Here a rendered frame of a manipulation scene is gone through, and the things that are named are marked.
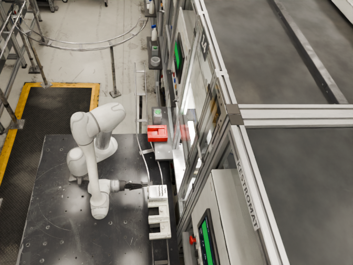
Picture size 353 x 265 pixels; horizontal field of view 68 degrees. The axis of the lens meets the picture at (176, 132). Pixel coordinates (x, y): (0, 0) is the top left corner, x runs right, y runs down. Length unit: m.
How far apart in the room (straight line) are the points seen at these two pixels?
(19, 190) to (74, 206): 1.08
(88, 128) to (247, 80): 0.89
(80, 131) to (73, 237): 0.86
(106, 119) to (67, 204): 0.88
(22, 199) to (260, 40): 2.59
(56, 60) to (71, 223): 2.80
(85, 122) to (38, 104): 2.29
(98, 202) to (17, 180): 1.53
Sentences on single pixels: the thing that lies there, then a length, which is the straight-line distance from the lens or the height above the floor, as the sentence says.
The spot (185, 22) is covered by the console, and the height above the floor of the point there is 1.82.
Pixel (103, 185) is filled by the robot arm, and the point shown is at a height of 0.93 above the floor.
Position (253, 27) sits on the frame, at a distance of 1.37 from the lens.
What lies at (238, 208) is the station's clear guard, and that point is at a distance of 0.89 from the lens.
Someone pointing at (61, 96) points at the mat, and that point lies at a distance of 3.79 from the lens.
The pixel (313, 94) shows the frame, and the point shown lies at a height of 2.01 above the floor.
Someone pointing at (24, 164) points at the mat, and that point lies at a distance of 3.27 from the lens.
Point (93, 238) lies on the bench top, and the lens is 2.07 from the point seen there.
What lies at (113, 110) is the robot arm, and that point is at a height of 1.48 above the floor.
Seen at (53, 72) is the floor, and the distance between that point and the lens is 4.18.
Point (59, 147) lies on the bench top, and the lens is 2.45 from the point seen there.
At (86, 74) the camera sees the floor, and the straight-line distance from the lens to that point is 4.06.
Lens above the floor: 2.65
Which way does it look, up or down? 53 degrees down
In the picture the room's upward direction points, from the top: 11 degrees clockwise
